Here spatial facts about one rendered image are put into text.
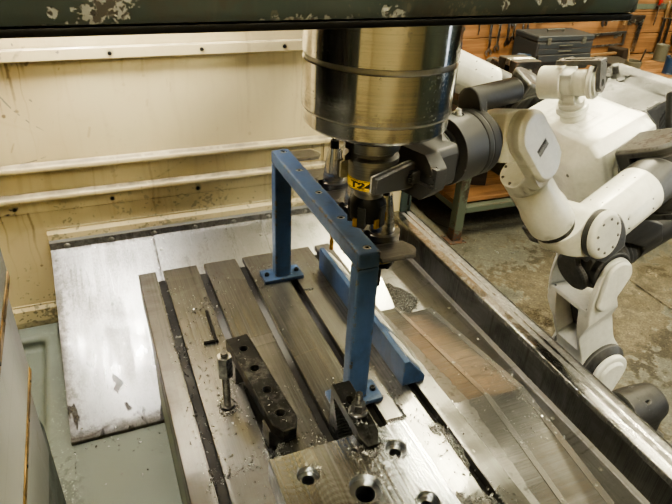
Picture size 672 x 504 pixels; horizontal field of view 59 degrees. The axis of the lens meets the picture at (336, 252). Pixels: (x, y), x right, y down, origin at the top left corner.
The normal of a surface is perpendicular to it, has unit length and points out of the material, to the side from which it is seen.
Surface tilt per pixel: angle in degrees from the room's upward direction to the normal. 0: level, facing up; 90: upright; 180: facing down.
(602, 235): 79
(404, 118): 90
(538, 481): 8
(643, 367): 0
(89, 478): 0
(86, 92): 90
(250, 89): 90
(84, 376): 24
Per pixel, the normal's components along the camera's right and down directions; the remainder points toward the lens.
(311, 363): 0.04, -0.86
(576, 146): -0.84, -0.17
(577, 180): -0.37, 0.63
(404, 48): 0.17, 0.51
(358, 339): 0.38, 0.49
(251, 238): 0.20, -0.59
